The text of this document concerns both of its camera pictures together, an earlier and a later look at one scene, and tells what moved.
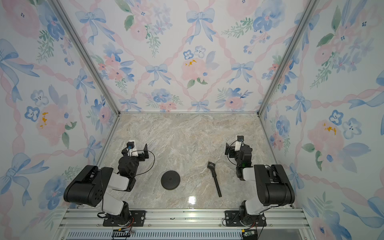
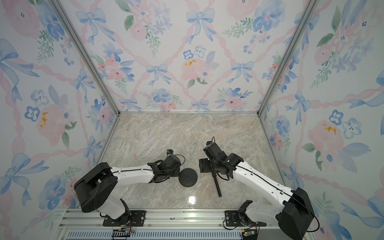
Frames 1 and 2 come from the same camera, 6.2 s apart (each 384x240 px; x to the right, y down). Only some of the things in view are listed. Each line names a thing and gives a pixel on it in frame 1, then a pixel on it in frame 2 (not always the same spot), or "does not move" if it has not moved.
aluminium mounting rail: (88, 224) does not move
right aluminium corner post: (310, 8) does not move
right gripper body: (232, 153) to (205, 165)
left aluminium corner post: (81, 47) does not move
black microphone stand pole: (212, 166) does not move
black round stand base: (170, 180) to (187, 177)
